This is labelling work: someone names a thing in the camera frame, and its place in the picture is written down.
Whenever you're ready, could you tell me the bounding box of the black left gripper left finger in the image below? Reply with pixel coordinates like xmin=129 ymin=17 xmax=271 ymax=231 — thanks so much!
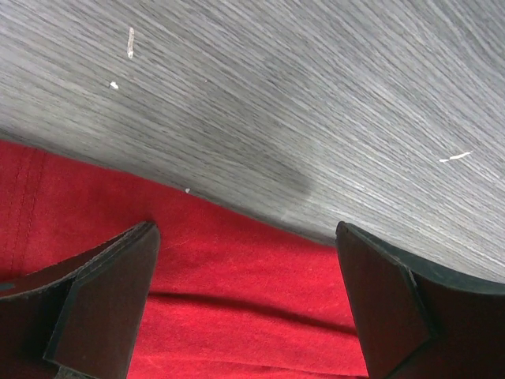
xmin=1 ymin=222 xmax=160 ymax=378

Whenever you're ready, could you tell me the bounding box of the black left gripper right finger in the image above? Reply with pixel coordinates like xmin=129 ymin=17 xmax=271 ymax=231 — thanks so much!
xmin=336 ymin=222 xmax=504 ymax=378

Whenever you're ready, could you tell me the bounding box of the red t-shirt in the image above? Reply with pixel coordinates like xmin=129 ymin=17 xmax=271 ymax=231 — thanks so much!
xmin=1 ymin=141 xmax=367 ymax=378

